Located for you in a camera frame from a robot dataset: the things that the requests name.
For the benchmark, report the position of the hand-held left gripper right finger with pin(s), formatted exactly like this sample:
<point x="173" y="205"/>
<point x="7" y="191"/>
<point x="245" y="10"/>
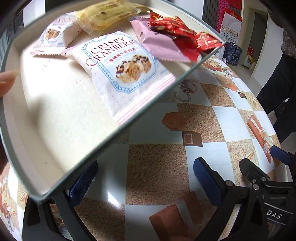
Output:
<point x="207" y="180"/>

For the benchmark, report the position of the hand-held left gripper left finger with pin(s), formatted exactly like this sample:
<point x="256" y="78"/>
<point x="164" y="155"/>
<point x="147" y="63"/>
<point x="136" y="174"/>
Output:
<point x="83" y="183"/>

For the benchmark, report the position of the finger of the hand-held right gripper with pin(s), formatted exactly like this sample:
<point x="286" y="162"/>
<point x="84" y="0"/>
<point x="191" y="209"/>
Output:
<point x="281" y="155"/>
<point x="253" y="170"/>

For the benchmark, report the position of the grey shallow box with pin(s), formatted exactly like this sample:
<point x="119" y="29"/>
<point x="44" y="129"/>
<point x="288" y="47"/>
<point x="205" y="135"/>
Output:
<point x="57" y="104"/>

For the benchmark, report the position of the white pink-edged snack packet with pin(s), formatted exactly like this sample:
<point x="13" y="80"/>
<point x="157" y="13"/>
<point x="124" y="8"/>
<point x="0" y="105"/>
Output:
<point x="57" y="34"/>
<point x="115" y="76"/>

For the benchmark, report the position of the small red gold-streaked candy packet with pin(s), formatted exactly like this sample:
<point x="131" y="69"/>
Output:
<point x="208" y="41"/>

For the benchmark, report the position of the pink snack packet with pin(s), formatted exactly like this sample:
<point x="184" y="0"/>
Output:
<point x="157" y="39"/>

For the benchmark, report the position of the red jagged-edge snack packet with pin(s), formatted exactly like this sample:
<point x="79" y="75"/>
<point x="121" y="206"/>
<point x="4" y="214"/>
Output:
<point x="166" y="24"/>

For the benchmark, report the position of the yellow cake packet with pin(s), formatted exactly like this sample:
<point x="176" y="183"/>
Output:
<point x="108" y="16"/>

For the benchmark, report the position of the red and white bag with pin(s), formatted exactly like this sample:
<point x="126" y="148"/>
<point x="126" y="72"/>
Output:
<point x="250" y="59"/>

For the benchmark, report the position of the dark blue patterned bag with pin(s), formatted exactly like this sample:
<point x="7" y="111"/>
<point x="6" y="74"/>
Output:
<point x="233" y="54"/>

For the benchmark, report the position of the wall calendar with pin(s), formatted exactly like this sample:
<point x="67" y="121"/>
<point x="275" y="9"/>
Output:
<point x="229" y="25"/>

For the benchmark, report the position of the red wall decoration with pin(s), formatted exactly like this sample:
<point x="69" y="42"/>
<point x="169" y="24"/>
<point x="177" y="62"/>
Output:
<point x="231" y="5"/>

